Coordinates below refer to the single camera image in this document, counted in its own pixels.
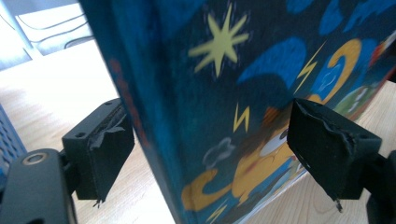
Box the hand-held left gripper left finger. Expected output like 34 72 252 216
61 98 136 209

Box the colourful cartoon picture book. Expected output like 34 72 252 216
78 0 396 224

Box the blue perforated file rack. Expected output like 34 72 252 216
0 104 28 188

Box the white metal desk frame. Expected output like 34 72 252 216
0 0 43 62

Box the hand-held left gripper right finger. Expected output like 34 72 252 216
286 97 383 213

